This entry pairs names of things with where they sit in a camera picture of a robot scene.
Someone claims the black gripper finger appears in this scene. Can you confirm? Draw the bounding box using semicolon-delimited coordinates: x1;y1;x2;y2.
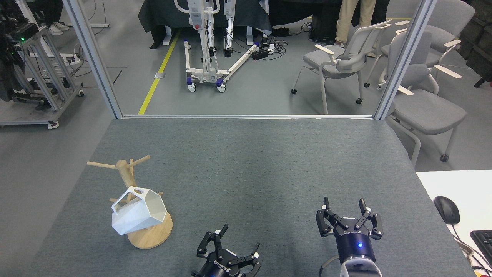
316;197;342;237
234;243;262;275
197;224;229;259
357;199;384;241

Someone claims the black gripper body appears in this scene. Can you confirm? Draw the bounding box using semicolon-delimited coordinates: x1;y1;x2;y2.
335;226;376;264
192;252;254;277

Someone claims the wooden cup rack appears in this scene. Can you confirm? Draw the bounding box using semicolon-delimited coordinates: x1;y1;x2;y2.
87;155;173;249

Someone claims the white faceted cup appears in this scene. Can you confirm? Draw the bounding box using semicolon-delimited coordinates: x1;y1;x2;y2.
111;186;167;236

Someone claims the black computer mouse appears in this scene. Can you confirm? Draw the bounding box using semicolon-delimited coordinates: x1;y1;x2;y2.
434;196;460;225

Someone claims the white desk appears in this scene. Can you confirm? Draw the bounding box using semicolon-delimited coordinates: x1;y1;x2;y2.
416;170;492;277

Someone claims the black keyboard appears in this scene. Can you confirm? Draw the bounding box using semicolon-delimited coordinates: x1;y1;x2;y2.
470;230;492;266

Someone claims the grey chair with white armrests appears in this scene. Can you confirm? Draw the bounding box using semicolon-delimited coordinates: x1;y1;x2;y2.
379;30;467;163
291;18;392;115
363;0;476;90

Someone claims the white stand on wheels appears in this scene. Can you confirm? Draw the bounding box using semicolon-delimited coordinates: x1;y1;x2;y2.
173;0;260;93

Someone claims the person in beige trousers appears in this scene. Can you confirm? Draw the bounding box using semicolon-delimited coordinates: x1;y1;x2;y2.
334;0;376;47

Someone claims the black cabinet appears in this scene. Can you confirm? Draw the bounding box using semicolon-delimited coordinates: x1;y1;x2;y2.
459;0;492;88

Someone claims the table with black cloth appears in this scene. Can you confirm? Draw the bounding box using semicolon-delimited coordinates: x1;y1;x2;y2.
138;0;272;49

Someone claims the person with white shoes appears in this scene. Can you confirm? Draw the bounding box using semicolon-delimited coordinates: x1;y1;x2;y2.
37;0;70;36

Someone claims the black mouse cable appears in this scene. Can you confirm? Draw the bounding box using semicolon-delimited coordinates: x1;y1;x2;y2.
450;223;492;272

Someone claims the silver post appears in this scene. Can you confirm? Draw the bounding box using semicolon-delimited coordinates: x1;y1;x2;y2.
61;0;123;120
373;0;439;120

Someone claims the metal frame cart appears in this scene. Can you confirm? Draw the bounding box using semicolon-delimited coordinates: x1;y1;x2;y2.
0;23;85;130

